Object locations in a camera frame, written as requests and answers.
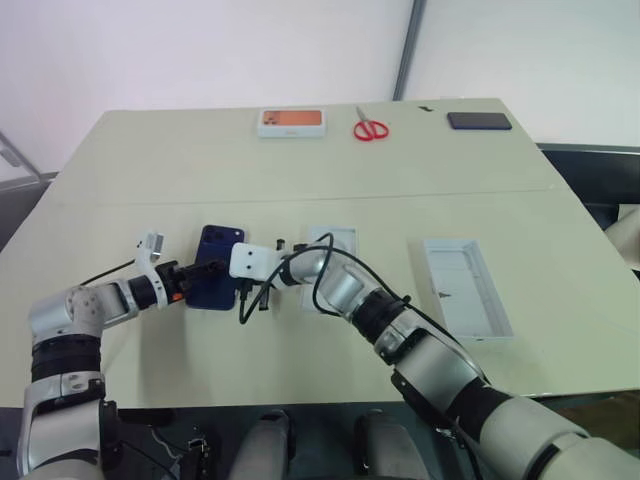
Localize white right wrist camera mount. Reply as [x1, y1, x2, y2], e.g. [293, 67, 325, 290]
[229, 243, 282, 280]

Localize small white box tray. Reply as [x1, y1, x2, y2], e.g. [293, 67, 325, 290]
[299, 225, 359, 314]

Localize grey metal frame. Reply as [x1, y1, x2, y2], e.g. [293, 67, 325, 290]
[0, 128, 59, 192]

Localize dark rounded shape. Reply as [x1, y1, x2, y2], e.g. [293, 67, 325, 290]
[352, 409, 417, 480]

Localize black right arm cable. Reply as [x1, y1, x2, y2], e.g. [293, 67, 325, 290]
[236, 231, 417, 327]

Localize dark grey side table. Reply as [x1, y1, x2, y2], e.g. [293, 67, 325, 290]
[535, 141, 640, 274]

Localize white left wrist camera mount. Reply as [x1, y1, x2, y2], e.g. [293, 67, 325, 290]
[133, 229, 170, 307]

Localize black robot torso frame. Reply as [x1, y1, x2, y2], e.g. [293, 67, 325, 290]
[97, 397, 236, 480]

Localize white ribbed box tray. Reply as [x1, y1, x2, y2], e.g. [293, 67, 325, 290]
[422, 238, 516, 344]

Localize grey metal pole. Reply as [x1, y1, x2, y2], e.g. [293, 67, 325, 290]
[391, 0, 434, 101]

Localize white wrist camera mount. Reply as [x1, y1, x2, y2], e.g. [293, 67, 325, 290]
[229, 243, 282, 280]
[133, 229, 170, 307]

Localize white rounded object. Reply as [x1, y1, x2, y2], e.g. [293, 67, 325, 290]
[603, 203, 640, 274]

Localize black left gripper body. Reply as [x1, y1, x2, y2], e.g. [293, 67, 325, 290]
[155, 260, 202, 304]

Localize red handled scissors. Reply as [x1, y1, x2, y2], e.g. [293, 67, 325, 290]
[352, 105, 390, 142]

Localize grey rounded shape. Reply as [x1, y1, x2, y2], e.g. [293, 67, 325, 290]
[230, 408, 292, 480]

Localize dark blue flat case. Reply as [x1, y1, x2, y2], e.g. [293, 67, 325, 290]
[446, 111, 515, 133]

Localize dark blue smartphone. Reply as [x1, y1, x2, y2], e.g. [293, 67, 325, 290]
[186, 224, 248, 314]

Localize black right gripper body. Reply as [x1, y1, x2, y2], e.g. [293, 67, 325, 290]
[238, 274, 281, 294]

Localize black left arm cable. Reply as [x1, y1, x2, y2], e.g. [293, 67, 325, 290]
[78, 257, 140, 289]

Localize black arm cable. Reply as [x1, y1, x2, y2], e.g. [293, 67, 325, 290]
[236, 231, 417, 327]
[78, 257, 140, 289]

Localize white box with orange phone print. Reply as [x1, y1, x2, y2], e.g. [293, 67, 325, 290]
[257, 108, 329, 139]

